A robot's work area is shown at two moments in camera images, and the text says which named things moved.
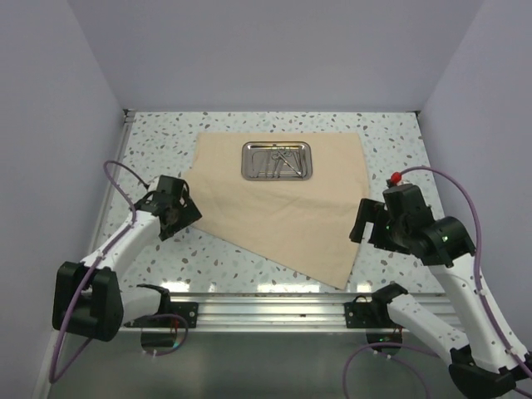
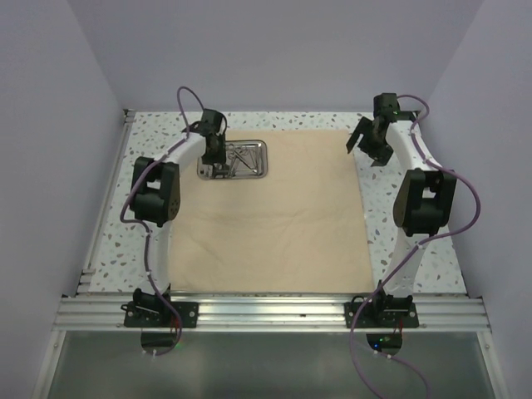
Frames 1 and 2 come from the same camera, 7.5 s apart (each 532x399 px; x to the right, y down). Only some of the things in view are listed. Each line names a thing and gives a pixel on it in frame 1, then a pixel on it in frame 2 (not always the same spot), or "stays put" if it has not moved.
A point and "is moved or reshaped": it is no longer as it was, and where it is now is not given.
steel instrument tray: [276, 160] → [247, 159]
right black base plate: [360, 313] stays put
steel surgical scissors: [288, 154] → [233, 154]
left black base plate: [188, 310] stays put
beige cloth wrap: [307, 227] is moved or reshaped
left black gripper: [189, 214] → [219, 159]
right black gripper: [368, 209] → [380, 155]
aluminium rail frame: [283, 311] stays put
